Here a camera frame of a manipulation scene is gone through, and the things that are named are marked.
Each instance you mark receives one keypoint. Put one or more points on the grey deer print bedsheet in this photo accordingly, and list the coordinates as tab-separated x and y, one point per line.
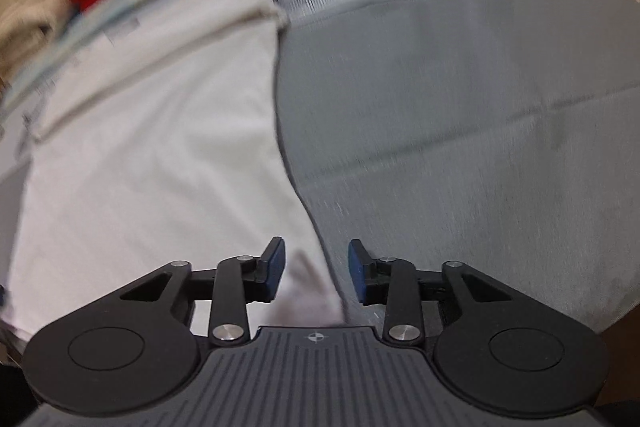
501	133

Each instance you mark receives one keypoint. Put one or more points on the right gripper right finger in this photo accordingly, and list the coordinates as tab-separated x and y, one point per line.
491	345

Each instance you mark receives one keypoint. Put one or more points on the white t-shirt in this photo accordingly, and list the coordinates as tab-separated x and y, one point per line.
159	143

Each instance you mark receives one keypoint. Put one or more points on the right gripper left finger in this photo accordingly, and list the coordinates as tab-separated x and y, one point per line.
144	342

